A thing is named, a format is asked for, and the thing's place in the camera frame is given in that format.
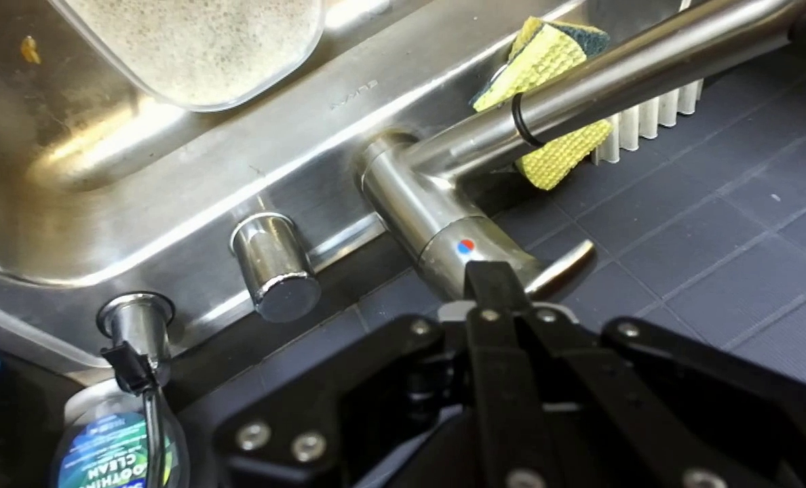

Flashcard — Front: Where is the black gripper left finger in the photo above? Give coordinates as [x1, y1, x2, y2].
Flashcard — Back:
[214, 261, 549, 488]

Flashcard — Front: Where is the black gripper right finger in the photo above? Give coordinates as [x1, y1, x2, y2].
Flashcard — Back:
[495, 261, 806, 488]

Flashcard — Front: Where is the stainless steel faucet handle lever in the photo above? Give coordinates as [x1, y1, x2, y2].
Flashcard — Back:
[419, 213, 601, 300]

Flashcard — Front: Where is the chrome sink faucet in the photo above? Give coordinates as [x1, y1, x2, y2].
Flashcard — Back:
[356, 0, 806, 273]

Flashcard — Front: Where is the white bristle brush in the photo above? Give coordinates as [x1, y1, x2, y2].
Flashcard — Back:
[590, 78, 709, 167]

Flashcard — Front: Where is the yellow sponge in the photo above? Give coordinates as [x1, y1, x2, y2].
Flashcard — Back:
[469, 14, 617, 193]

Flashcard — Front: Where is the clear soap bottle teal label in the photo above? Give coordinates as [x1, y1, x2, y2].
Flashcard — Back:
[51, 376, 189, 488]

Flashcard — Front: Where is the stainless steel sink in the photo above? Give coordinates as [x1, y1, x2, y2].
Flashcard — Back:
[0, 0, 602, 381]

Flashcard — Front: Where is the clear plastic container soapy water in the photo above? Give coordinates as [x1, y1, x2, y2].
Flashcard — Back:
[58, 0, 328, 113]

